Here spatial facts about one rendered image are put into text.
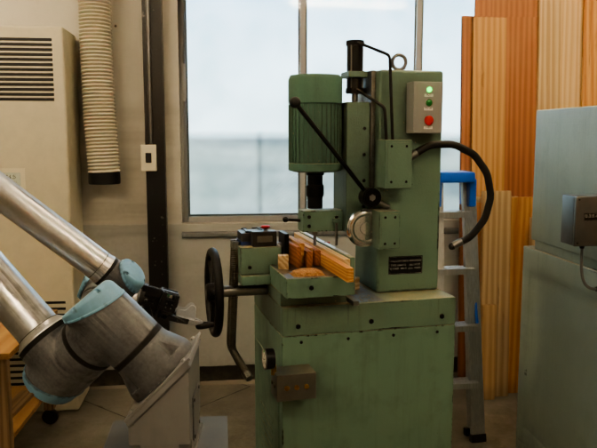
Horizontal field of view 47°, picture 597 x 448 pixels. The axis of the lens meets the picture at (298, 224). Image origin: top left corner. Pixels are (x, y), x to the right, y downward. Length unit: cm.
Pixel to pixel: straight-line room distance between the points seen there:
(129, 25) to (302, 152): 166
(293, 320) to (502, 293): 172
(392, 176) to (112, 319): 97
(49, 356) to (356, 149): 112
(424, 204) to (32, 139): 187
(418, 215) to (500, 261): 135
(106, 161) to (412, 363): 184
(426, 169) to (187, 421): 113
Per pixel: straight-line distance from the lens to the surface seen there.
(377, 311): 217
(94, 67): 344
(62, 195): 336
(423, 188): 229
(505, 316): 365
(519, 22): 384
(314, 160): 219
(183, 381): 166
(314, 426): 223
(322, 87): 219
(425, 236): 231
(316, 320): 212
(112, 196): 362
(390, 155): 215
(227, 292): 225
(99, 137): 343
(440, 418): 238
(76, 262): 192
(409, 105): 223
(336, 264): 205
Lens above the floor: 131
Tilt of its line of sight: 7 degrees down
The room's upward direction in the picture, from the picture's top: straight up
